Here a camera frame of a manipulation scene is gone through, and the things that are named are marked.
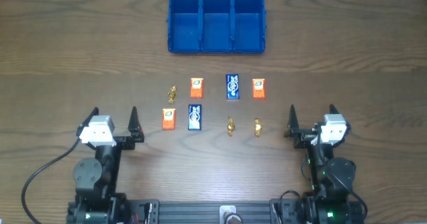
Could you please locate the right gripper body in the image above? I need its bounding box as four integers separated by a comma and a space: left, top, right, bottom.
293, 127, 318, 149

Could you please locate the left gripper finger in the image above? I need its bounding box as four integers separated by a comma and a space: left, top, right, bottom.
127, 105, 145, 143
76, 107, 99, 138

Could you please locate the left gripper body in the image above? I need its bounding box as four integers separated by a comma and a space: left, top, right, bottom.
113, 135, 136, 151

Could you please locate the orange candy box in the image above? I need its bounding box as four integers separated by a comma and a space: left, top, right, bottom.
190, 77, 204, 99
161, 108, 177, 131
252, 78, 266, 100

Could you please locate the blue candy pack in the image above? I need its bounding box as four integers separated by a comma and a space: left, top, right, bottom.
187, 103, 203, 131
226, 73, 240, 101

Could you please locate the blue tray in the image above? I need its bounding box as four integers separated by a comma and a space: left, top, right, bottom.
166, 0, 267, 55

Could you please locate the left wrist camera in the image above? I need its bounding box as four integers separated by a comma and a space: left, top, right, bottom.
79, 115, 117, 148

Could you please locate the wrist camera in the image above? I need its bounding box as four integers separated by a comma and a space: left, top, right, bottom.
310, 113, 348, 146
79, 115, 117, 148

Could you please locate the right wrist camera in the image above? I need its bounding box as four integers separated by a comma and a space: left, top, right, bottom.
310, 113, 348, 146

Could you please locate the black cable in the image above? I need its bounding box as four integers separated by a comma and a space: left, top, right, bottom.
21, 136, 83, 224
330, 172, 369, 218

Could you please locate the mounting rail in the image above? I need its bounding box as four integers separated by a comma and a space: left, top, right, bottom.
66, 199, 364, 224

